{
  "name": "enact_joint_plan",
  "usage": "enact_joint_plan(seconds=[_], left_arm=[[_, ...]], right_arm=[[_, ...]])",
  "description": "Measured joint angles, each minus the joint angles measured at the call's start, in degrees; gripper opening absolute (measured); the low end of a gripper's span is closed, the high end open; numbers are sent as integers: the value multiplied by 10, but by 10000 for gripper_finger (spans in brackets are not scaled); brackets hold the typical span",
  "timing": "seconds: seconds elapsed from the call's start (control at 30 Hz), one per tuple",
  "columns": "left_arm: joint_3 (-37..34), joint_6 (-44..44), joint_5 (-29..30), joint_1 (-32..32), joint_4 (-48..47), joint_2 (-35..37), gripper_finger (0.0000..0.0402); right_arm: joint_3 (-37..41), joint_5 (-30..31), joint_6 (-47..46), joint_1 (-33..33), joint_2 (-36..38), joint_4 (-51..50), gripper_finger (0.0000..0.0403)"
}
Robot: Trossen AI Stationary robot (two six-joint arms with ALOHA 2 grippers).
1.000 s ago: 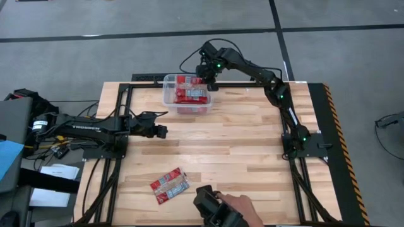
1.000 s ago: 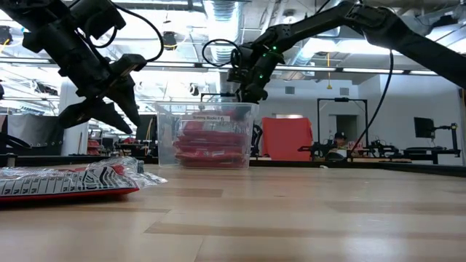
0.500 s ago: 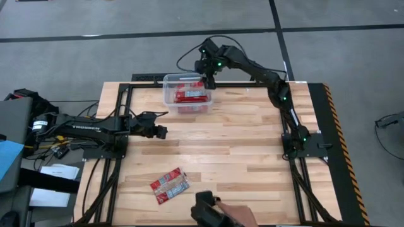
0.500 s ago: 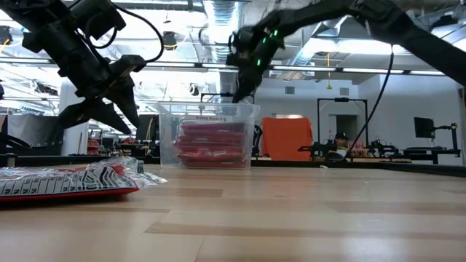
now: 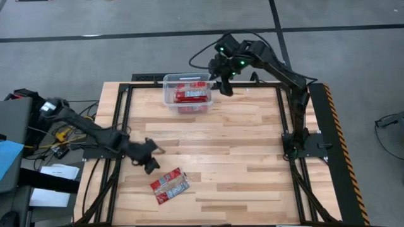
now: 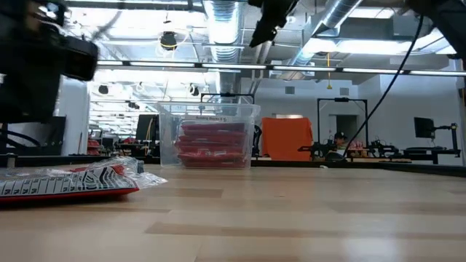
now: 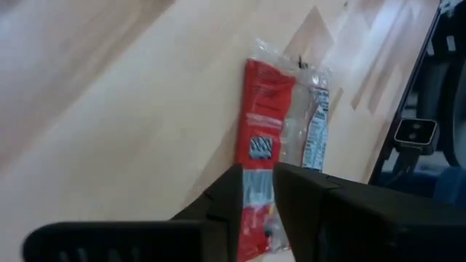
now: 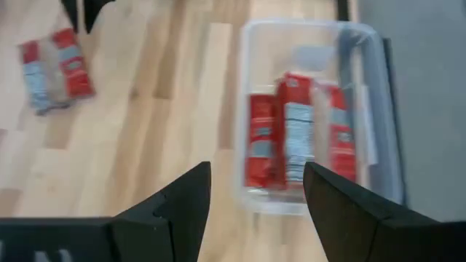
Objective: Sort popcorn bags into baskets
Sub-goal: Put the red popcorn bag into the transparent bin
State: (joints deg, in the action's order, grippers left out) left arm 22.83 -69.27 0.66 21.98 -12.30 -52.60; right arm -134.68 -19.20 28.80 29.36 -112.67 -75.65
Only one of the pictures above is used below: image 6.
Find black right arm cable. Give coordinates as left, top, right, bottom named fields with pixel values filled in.
left=341, top=13, right=426, bottom=158

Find background robot station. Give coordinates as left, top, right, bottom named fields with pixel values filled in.
left=297, top=137, right=401, bottom=163

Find black computer monitor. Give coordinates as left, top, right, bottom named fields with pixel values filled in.
left=135, top=114, right=160, bottom=143

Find smooth silver ventilation duct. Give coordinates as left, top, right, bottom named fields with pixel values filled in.
left=291, top=0, right=365, bottom=68

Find black rail with light strips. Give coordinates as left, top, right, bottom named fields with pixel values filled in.
left=96, top=60, right=466, bottom=76

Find black background desk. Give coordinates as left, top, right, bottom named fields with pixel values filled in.
left=402, top=145, right=464, bottom=165

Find black table edge bar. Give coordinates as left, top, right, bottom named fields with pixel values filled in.
left=0, top=153, right=466, bottom=178

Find red background equipment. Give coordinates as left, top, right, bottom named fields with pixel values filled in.
left=87, top=138, right=103, bottom=156

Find red popcorn bag white label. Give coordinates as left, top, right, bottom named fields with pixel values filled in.
left=181, top=122, right=246, bottom=132

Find clear plastic storage bin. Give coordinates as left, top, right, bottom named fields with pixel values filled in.
left=156, top=101, right=261, bottom=170

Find red packet front left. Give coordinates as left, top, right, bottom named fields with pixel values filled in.
left=0, top=156, right=169, bottom=205

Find tall black metal frame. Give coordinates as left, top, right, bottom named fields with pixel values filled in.
left=316, top=97, right=368, bottom=148

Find black panel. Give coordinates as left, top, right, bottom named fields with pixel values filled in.
left=0, top=115, right=67, bottom=156

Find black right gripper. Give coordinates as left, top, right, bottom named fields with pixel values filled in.
left=248, top=0, right=300, bottom=49

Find ribbed silver ventilation duct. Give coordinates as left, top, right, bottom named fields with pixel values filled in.
left=202, top=0, right=244, bottom=105

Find yellow hanging cord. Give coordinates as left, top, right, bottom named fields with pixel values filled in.
left=326, top=52, right=333, bottom=90

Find person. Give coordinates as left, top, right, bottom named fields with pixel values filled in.
left=333, top=131, right=350, bottom=158

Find white column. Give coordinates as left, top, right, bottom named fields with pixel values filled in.
left=58, top=76, right=90, bottom=156

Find black ceiling camera yellow cable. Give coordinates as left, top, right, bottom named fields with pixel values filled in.
left=159, top=31, right=179, bottom=51

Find small black monitor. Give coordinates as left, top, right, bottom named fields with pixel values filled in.
left=414, top=116, right=436, bottom=139

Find low black metal frame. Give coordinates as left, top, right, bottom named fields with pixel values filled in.
left=200, top=92, right=256, bottom=106

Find orange cloth cover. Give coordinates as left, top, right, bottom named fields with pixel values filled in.
left=261, top=116, right=314, bottom=162

